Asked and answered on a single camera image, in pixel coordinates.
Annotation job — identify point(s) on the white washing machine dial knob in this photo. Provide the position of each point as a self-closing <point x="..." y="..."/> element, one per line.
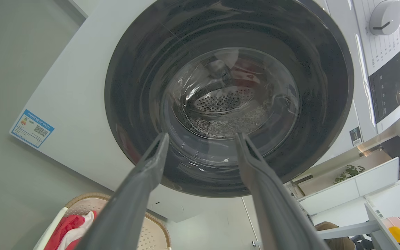
<point x="387" y="15"/>

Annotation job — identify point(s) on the white cabinet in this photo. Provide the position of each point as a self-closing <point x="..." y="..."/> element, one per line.
<point x="359" y="187"/>

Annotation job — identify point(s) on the yellow ball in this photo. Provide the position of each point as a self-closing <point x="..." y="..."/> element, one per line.
<point x="398" y="234"/>

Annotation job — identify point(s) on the white garment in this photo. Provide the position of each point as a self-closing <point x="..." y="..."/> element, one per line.
<point x="78" y="233"/>

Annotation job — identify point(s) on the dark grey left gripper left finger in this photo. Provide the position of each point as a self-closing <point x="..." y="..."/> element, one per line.
<point x="130" y="208"/>

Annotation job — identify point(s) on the small black white sticker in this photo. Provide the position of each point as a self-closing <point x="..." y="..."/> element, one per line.
<point x="355" y="135"/>

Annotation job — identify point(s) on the pink bottle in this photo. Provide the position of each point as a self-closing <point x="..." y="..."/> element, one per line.
<point x="399" y="222"/>

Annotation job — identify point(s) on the red garment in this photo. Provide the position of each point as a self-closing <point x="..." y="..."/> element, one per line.
<point x="64" y="227"/>

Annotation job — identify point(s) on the dark round washing machine door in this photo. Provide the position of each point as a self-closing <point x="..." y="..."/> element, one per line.
<point x="144" y="69"/>

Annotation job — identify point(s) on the blue energy label sticker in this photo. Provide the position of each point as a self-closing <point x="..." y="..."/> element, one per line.
<point x="31" y="129"/>

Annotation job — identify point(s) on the green potted plant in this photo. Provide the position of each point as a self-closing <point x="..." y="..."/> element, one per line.
<point x="349" y="173"/>

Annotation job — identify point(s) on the beige perforated laundry basket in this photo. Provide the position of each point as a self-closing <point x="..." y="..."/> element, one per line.
<point x="155" y="236"/>

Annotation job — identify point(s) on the brown rounded object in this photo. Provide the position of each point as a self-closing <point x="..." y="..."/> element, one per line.
<point x="339" y="243"/>

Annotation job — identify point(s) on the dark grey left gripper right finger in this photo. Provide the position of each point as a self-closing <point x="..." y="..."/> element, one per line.
<point x="276" y="215"/>

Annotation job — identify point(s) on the white washing machine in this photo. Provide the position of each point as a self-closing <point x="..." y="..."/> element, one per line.
<point x="82" y="86"/>

